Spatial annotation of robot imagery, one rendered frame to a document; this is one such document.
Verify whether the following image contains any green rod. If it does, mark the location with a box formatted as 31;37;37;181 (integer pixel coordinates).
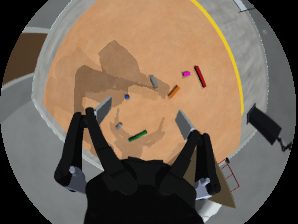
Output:
128;130;147;142

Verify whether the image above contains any dark red rod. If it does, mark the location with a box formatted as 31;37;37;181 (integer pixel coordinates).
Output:
194;66;206;88

